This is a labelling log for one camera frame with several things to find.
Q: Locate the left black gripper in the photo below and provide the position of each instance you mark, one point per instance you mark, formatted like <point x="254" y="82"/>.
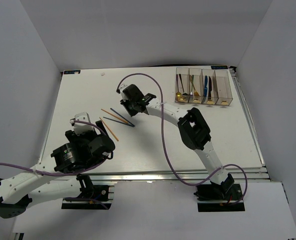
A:
<point x="72" y="136"/>

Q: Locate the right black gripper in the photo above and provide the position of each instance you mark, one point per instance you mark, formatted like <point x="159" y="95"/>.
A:
<point x="125" y="103"/>

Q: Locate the orange chopstick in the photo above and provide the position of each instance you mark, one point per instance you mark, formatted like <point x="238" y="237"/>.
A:
<point x="114" y="116"/>
<point x="109" y="129"/>

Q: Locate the blue chopstick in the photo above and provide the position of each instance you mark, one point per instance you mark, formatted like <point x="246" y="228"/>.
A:
<point x="119" y="116"/>
<point x="120" y="122"/>

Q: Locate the iridescent gold spoon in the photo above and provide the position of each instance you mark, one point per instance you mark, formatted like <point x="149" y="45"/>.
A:
<point x="178" y="93"/>

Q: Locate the black spoon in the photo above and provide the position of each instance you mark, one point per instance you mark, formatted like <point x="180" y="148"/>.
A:
<point x="184" y="92"/>

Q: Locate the iridescent teal fork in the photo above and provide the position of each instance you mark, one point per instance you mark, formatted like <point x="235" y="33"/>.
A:
<point x="192" y="84"/>

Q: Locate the gold fork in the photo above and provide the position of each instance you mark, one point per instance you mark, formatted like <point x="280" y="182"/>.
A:
<point x="196" y="93"/>

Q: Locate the blue knife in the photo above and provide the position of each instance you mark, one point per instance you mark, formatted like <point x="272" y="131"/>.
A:
<point x="206" y="86"/>

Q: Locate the black knife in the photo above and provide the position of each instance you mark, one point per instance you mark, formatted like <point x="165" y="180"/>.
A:
<point x="209" y="89"/>

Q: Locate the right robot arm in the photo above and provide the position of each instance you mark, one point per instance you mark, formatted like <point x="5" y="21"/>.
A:
<point x="193" y="129"/>

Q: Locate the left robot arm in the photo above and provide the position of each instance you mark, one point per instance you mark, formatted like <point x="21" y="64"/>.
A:
<point x="63" y="174"/>

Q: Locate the left blue table label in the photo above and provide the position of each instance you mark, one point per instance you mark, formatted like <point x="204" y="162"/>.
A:
<point x="70" y="72"/>

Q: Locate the blue table label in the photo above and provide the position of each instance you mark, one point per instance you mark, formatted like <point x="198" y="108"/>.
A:
<point x="219" y="67"/>
<point x="70" y="72"/>

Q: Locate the clear four-compartment organizer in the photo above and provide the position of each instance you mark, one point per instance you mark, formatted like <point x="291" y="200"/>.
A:
<point x="221" y="89"/>

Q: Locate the right blue table label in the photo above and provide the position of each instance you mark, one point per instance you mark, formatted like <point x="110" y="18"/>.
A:
<point x="219" y="67"/>

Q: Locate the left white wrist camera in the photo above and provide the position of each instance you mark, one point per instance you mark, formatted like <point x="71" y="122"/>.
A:
<point x="78" y="123"/>

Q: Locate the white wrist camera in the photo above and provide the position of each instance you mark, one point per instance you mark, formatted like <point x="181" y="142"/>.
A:
<point x="78" y="123"/>
<point x="121" y="88"/>

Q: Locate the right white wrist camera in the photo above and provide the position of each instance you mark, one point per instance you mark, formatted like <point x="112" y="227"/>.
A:
<point x="121" y="88"/>

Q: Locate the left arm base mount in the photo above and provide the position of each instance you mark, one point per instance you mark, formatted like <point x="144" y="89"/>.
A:
<point x="91" y="196"/>

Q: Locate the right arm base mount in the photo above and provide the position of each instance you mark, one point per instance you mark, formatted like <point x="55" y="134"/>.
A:
<point x="210" y="200"/>

